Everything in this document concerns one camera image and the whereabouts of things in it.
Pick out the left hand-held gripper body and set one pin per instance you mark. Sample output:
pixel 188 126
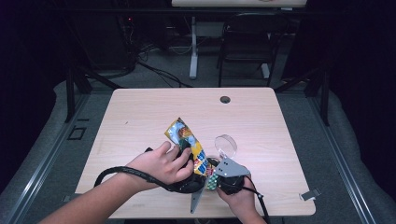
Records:
pixel 199 193

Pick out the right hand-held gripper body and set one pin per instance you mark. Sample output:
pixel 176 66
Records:
pixel 230 169

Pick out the yellow spouted pouch green cap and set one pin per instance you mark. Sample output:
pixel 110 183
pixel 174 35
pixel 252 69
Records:
pixel 180 132

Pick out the clear plastic jar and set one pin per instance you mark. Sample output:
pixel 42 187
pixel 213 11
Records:
pixel 225 145

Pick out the person's right hand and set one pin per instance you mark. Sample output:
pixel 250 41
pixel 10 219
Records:
pixel 243 200

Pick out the person's left hand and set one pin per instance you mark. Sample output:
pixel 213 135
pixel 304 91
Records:
pixel 158 168

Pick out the grey tape strip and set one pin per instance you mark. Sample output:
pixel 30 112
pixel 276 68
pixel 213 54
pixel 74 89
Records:
pixel 309 194
pixel 70 198

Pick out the black metal stand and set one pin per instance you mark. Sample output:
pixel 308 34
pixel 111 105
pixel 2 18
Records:
pixel 325 99
pixel 70 93

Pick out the black folding chair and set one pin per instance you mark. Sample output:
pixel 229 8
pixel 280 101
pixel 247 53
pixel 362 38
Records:
pixel 249 40

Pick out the black computer tower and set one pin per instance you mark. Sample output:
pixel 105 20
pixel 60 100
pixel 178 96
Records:
pixel 106 43

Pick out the white background desk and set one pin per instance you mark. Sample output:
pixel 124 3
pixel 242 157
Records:
pixel 236 3

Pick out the metal floor rail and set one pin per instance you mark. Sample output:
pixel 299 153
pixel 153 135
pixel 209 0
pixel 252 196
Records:
pixel 342 168
pixel 40 174

